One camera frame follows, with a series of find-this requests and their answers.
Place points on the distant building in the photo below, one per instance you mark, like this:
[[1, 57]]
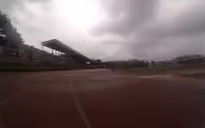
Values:
[[190, 58]]

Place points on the roofed grandstand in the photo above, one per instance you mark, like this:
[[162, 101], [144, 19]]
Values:
[[40, 55]]

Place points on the red running track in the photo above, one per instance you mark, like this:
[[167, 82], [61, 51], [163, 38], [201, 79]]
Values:
[[123, 100]]

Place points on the tree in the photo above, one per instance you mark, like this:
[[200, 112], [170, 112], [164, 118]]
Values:
[[1, 30]]

